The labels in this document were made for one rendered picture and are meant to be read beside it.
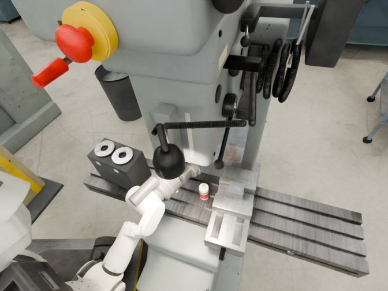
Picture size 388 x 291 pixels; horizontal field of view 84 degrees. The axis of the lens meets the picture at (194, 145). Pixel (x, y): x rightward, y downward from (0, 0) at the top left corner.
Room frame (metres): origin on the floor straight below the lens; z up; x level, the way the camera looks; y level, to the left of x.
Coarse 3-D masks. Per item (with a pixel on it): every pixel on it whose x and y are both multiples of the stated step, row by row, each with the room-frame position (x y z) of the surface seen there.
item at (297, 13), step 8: (264, 8) 0.68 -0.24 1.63; (272, 8) 0.67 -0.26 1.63; (280, 8) 0.66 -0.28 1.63; (288, 8) 0.65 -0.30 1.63; (296, 8) 0.65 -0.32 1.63; (304, 8) 0.64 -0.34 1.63; (264, 16) 0.68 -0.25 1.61; (272, 16) 0.67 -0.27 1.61; (280, 16) 0.66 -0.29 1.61; (288, 16) 0.65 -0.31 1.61; (296, 16) 0.64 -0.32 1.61; (312, 16) 0.63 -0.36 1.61
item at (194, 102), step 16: (144, 80) 0.42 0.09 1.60; (160, 80) 0.40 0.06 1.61; (224, 80) 0.47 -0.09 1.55; (144, 96) 0.42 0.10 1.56; (160, 96) 0.41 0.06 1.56; (176, 96) 0.39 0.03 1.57; (192, 96) 0.37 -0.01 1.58; (208, 96) 0.37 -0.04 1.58; (224, 96) 0.48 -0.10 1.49; (144, 112) 0.43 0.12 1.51; (192, 112) 0.38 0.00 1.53; (208, 112) 0.37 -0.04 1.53; (208, 128) 0.37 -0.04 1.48; (224, 128) 0.50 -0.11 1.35; (160, 144) 0.42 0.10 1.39; (192, 144) 0.38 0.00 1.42; (208, 144) 0.37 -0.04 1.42; (192, 160) 0.38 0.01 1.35; (208, 160) 0.37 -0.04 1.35
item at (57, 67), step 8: (48, 64) 0.31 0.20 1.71; (56, 64) 0.31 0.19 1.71; (64, 64) 0.32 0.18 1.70; (40, 72) 0.29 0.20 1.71; (48, 72) 0.30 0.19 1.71; (56, 72) 0.30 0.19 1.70; (64, 72) 0.32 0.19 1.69; (32, 80) 0.28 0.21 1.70; (40, 80) 0.28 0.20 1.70; (48, 80) 0.29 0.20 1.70
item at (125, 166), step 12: (108, 144) 0.66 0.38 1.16; (120, 144) 0.66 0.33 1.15; (96, 156) 0.61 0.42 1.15; (108, 156) 0.60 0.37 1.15; (120, 156) 0.59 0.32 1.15; (132, 156) 0.58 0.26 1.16; (144, 156) 0.61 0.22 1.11; (96, 168) 0.61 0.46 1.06; (108, 168) 0.56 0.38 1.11; (120, 168) 0.53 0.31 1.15; (132, 168) 0.54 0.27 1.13; (144, 168) 0.59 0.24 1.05; (108, 180) 0.60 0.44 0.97; (120, 180) 0.54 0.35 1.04; (132, 180) 0.51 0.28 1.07; (144, 180) 0.56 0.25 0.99
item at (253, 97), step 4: (252, 76) 0.41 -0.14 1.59; (252, 80) 0.40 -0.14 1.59; (252, 84) 0.39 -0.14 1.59; (252, 88) 0.37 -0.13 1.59; (252, 92) 0.36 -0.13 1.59; (252, 96) 0.34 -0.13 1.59; (252, 100) 0.33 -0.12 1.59; (252, 104) 0.32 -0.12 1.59; (252, 108) 0.31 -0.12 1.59; (252, 112) 0.30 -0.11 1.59; (248, 116) 0.30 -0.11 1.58; (252, 116) 0.29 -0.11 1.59; (248, 120) 0.28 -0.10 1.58; (252, 120) 0.28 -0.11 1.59; (248, 124) 0.28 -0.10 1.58; (252, 124) 0.27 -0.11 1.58
